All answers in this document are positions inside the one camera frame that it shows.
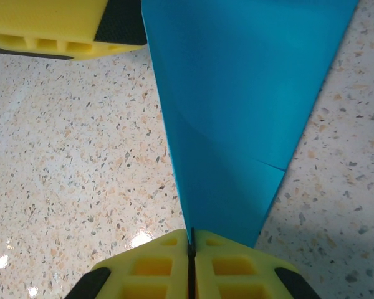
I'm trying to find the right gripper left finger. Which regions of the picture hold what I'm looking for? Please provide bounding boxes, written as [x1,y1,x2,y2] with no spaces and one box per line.
[64,229,191,299]

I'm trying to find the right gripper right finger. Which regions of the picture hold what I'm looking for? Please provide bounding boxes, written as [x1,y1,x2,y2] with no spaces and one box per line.
[193,229,315,299]

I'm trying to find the blue paper sheet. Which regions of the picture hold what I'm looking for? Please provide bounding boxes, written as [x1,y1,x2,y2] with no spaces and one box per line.
[141,0,361,249]

